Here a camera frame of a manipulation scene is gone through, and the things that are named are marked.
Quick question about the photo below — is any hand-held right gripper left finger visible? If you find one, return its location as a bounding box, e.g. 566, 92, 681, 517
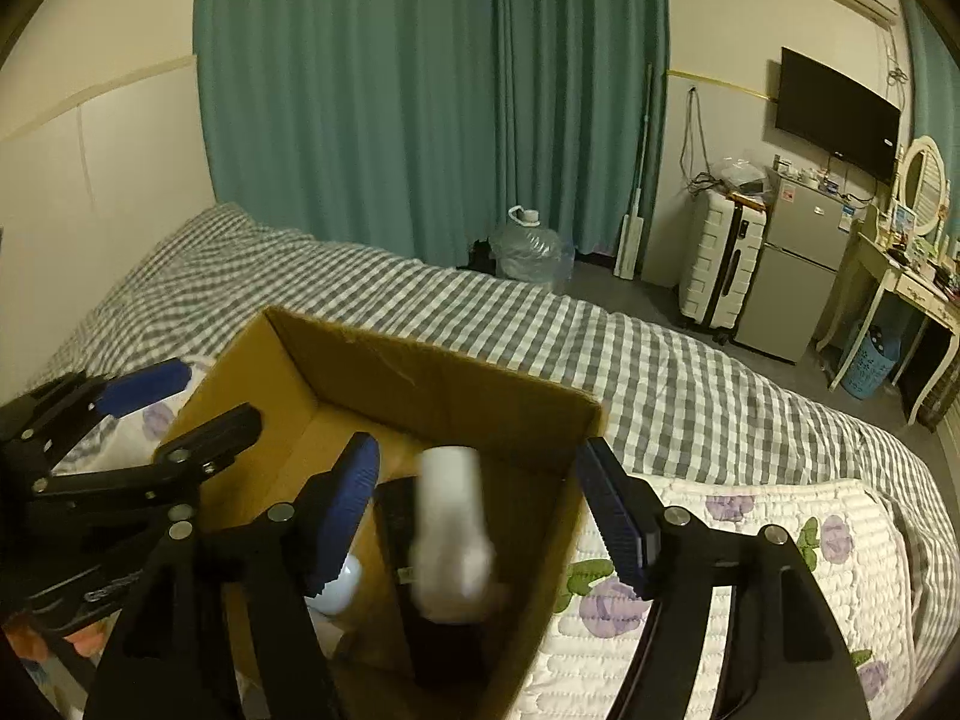
82, 431, 383, 720

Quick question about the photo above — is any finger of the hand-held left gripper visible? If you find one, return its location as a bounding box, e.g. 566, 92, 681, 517
0, 358, 193, 481
30, 402, 265, 500

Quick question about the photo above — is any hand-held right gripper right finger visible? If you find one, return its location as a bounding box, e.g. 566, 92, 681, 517
576, 435, 875, 720

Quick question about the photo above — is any white plastic bottle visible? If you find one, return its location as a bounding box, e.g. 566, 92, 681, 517
409, 446, 516, 627

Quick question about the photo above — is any brown cardboard box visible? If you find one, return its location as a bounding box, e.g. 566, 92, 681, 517
160, 305, 608, 720

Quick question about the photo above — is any black flat device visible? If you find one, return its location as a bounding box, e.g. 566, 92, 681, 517
373, 475, 497, 691

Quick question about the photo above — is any white round container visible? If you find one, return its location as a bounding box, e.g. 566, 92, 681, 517
306, 551, 368, 616

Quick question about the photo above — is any white floral quilt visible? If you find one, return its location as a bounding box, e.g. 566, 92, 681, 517
517, 471, 925, 720

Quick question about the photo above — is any grey checked bed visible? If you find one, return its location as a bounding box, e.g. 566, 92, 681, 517
30, 202, 960, 695

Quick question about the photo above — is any white ribbed suitcase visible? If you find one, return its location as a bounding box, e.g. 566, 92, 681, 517
677, 187, 770, 347

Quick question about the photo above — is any clear water jug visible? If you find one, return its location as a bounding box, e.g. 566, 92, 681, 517
491, 205, 577, 290

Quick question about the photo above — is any white flat mop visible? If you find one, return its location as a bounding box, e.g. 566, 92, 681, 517
613, 64, 658, 280

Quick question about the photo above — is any blue perforated waste basket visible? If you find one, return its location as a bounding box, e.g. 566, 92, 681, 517
840, 321, 902, 401

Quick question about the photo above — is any silver two-door fridge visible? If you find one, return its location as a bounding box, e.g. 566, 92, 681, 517
733, 167, 863, 365

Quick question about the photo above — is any wide green curtain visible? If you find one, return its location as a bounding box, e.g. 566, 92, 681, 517
193, 0, 512, 272

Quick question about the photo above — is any clear plastic bag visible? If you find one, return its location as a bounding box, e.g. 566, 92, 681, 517
705, 155, 770, 200

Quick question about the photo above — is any cream dressing table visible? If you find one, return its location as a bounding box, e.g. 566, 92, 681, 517
816, 202, 960, 430

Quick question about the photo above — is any narrow green curtain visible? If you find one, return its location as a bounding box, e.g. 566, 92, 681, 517
491, 0, 672, 260

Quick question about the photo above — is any white oval mirror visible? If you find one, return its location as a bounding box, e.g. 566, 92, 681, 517
892, 136, 950, 238

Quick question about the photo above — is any green window curtain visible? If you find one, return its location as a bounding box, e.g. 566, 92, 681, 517
896, 0, 960, 192

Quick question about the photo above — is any black hanging cable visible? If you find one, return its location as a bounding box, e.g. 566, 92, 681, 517
679, 85, 715, 190

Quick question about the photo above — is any black wall television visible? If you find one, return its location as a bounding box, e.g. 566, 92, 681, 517
772, 46, 902, 183

